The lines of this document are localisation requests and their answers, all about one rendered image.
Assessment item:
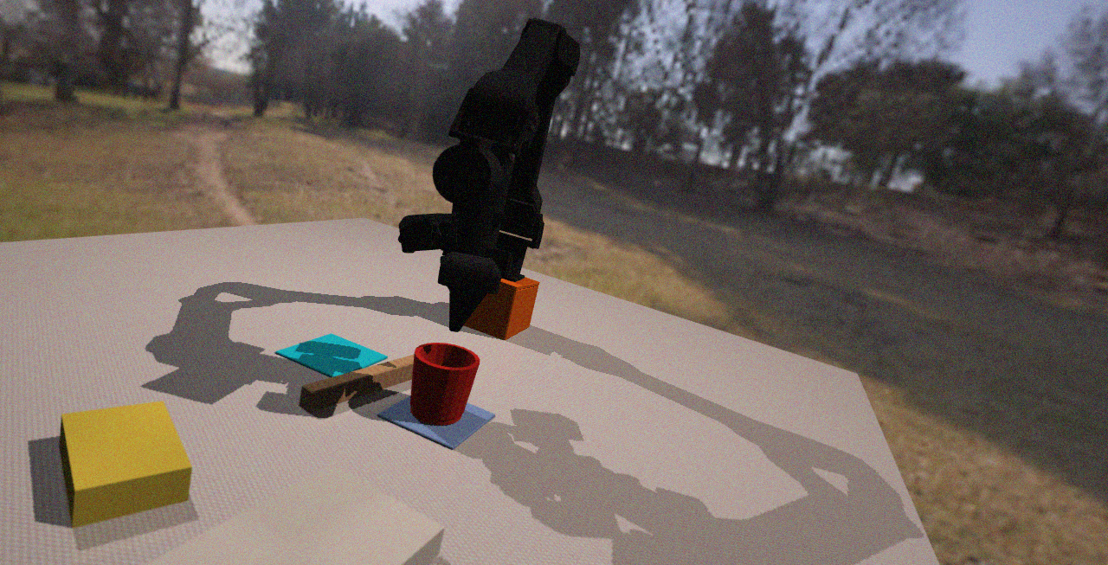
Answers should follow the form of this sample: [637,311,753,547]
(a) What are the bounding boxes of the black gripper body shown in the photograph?
[438,201,506,294]

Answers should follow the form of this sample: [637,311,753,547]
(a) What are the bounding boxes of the yellow block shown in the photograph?
[60,401,192,530]

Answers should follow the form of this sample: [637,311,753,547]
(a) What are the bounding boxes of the tan wooden bar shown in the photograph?
[300,355,414,413]

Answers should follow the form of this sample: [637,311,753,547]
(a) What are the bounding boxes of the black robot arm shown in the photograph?
[398,18,579,283]

